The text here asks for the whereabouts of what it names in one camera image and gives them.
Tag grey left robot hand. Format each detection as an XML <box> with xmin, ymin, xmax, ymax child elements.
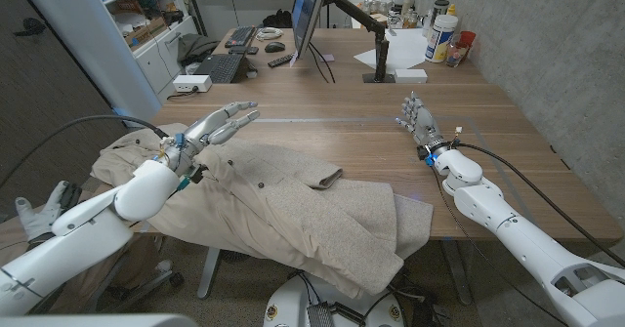
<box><xmin>156</xmin><ymin>100</ymin><xmax>262</xmax><ymax>178</ymax></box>

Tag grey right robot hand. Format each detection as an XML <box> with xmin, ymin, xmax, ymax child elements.
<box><xmin>395</xmin><ymin>91</ymin><xmax>451</xmax><ymax>161</ymax></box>

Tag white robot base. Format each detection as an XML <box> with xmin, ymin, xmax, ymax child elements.
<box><xmin>263</xmin><ymin>270</ymin><xmax>405</xmax><ymax>327</ymax></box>

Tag beige wool coat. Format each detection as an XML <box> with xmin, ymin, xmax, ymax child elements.
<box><xmin>90</xmin><ymin>122</ymin><xmax>435</xmax><ymax>300</ymax></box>

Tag small white box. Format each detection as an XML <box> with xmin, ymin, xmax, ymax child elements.
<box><xmin>393</xmin><ymin>67</ymin><xmax>429</xmax><ymax>85</ymax></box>

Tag white power box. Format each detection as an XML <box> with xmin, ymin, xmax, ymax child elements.
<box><xmin>172</xmin><ymin>74</ymin><xmax>214</xmax><ymax>94</ymax></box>

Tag black keyboard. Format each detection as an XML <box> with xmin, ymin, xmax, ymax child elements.
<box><xmin>193</xmin><ymin>52</ymin><xmax>245</xmax><ymax>85</ymax></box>
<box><xmin>224</xmin><ymin>25</ymin><xmax>258</xmax><ymax>49</ymax></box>

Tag clear drinking glass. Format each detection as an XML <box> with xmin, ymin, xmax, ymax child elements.
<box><xmin>444</xmin><ymin>41</ymin><xmax>469</xmax><ymax>68</ymax></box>

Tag white paper sheet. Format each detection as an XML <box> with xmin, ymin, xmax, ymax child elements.
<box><xmin>353</xmin><ymin>27</ymin><xmax>431</xmax><ymax>72</ymax></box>

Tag white wipes canister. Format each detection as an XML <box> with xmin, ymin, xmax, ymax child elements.
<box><xmin>424</xmin><ymin>14</ymin><xmax>459</xmax><ymax>64</ymax></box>

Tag green jacket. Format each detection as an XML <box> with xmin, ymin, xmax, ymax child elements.
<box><xmin>176</xmin><ymin>32</ymin><xmax>220</xmax><ymax>67</ymax></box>

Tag red cup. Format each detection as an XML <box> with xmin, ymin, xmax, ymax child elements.
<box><xmin>458</xmin><ymin>30</ymin><xmax>478</xmax><ymax>58</ymax></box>

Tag black remote control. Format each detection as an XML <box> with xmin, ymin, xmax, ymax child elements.
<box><xmin>267</xmin><ymin>52</ymin><xmax>297</xmax><ymax>69</ymax></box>

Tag cardboard box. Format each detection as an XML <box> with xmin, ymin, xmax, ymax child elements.
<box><xmin>121</xmin><ymin>17</ymin><xmax>167</xmax><ymax>48</ymax></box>

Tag white table leg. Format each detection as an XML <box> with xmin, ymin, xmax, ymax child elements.
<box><xmin>196</xmin><ymin>246</ymin><xmax>222</xmax><ymax>300</ymax></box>

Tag white shelving cabinet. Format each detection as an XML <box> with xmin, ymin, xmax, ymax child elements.
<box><xmin>14</xmin><ymin>0</ymin><xmax>199</xmax><ymax>128</ymax></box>

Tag office chair base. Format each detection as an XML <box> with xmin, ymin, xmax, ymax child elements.
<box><xmin>106</xmin><ymin>258</ymin><xmax>187</xmax><ymax>302</ymax></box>

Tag grey table leg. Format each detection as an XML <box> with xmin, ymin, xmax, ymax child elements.
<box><xmin>441</xmin><ymin>238</ymin><xmax>474</xmax><ymax>307</ymax></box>

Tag black bag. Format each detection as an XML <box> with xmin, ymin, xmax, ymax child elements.
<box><xmin>262</xmin><ymin>8</ymin><xmax>293</xmax><ymax>29</ymax></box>

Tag computer monitor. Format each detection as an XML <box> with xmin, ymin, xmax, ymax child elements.
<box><xmin>290</xmin><ymin>0</ymin><xmax>331</xmax><ymax>61</ymax></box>

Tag white tracking glove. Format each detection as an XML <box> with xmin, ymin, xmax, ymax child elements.
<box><xmin>14</xmin><ymin>180</ymin><xmax>83</xmax><ymax>244</ymax></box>

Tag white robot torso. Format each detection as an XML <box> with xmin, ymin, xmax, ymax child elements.
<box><xmin>0</xmin><ymin>313</ymin><xmax>199</xmax><ymax>327</ymax></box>

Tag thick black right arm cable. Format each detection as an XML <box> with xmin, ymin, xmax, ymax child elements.
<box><xmin>456</xmin><ymin>142</ymin><xmax>625</xmax><ymax>269</ymax></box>

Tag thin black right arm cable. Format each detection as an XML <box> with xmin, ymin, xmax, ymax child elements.
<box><xmin>430</xmin><ymin>164</ymin><xmax>570</xmax><ymax>327</ymax></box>

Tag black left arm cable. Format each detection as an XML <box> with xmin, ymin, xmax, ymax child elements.
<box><xmin>0</xmin><ymin>114</ymin><xmax>171</xmax><ymax>189</ymax></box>

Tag black monitor cables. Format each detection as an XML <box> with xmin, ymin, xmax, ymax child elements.
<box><xmin>307</xmin><ymin>41</ymin><xmax>337</xmax><ymax>85</ymax></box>

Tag coiled white cable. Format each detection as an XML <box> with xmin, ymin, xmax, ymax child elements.
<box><xmin>255</xmin><ymin>26</ymin><xmax>284</xmax><ymax>42</ymax></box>

